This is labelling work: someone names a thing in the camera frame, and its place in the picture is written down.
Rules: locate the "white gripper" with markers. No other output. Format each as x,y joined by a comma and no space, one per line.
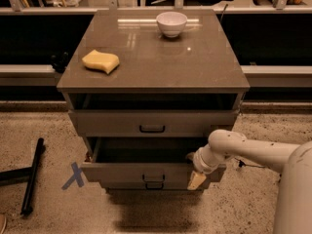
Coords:
200,163

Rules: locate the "black stand leg left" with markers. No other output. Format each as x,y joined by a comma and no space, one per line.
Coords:
27,175

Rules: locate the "yellow sponge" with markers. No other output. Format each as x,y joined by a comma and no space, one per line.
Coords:
105,62

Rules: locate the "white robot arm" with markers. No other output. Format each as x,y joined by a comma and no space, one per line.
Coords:
292,161

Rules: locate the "blue tape cross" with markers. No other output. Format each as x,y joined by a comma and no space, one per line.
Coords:
76,177

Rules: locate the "black clamp on rail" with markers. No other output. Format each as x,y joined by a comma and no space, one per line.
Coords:
59,63

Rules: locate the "grey bottom drawer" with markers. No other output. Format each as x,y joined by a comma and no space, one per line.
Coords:
144,185

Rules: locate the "grey top drawer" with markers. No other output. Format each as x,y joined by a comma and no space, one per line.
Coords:
150,123

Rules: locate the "grey drawer cabinet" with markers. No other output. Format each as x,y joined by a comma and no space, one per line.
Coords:
197,70

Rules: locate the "grey drawer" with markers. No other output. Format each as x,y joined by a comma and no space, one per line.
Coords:
142,159
144,185
150,123

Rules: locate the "white bowl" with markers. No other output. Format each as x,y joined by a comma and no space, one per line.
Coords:
171,24

